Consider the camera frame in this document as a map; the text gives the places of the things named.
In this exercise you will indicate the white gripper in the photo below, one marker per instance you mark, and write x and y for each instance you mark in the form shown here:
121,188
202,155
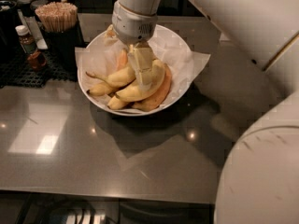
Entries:
132,28

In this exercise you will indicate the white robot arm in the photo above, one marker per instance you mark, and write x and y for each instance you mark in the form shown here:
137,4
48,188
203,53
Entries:
259,180

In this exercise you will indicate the orange banana back left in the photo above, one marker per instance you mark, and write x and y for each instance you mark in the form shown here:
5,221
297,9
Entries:
122,59

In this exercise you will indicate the white bowl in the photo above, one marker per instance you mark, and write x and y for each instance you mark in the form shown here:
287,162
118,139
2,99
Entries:
101,88

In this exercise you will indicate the orange banana right edge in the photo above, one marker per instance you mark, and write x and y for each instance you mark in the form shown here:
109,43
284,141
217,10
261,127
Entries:
158,97

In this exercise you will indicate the white paper liner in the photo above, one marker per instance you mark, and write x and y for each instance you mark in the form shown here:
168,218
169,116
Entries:
100,57

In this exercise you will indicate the black chopstick holder cup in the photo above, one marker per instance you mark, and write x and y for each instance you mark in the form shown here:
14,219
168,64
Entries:
63,45

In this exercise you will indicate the bundle of wooden chopsticks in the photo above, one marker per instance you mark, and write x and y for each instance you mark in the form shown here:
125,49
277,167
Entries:
58,17

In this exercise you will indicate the small red-brown jar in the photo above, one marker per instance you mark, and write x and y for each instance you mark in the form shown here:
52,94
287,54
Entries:
36,60

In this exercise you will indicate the dark lidded jar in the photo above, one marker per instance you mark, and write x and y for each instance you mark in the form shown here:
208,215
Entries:
25,7
36,4

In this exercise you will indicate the white flat utensil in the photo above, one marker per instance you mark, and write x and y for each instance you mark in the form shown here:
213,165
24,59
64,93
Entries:
32,25

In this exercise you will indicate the small white-capped sauce bottle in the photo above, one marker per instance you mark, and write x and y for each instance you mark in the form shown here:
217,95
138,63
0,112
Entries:
27,41

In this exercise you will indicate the black grid mat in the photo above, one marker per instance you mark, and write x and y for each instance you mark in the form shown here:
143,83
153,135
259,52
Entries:
16,72

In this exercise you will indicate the black container far left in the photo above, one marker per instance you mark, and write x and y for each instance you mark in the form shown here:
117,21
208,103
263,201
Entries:
9,19

